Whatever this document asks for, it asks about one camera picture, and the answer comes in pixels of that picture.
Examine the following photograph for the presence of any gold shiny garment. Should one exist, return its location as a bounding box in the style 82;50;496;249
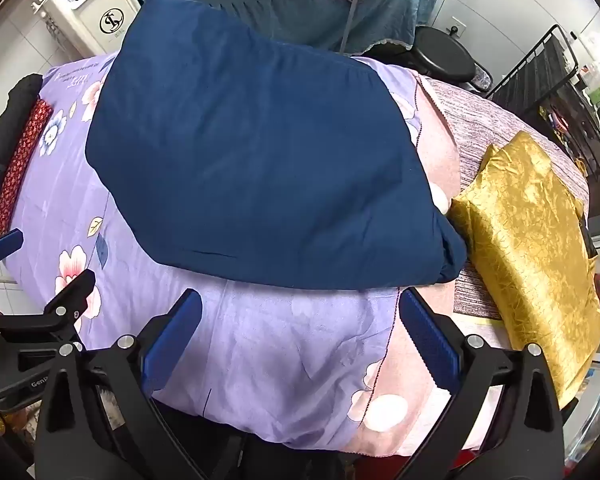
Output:
450;131;600;411

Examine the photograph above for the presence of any red patterned cloth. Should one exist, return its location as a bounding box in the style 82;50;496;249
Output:
0;99;55;241

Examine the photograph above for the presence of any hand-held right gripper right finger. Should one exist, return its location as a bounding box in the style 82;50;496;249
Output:
399;287;566;480

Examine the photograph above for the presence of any grey striped bed sheet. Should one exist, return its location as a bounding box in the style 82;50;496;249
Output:
425;77;591;321

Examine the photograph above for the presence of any purple floral quilt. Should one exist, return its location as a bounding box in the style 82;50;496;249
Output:
0;52;461;461

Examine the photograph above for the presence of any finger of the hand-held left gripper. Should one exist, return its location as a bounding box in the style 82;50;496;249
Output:
0;228;25;271
42;269;98;346

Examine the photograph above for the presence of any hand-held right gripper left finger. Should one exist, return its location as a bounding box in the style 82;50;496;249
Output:
34;289;216;480

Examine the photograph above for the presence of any navy blue jacket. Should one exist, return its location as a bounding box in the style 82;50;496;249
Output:
85;0;468;292

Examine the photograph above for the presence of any white wheeled machine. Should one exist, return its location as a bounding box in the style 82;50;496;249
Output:
22;0;156;58

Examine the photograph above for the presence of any black round stool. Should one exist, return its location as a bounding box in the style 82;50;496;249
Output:
412;25;491;93

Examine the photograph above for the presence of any black metal cart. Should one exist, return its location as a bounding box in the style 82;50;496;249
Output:
485;24;600;176

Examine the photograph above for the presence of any black quilted garment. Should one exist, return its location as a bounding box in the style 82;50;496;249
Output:
0;74;43;241

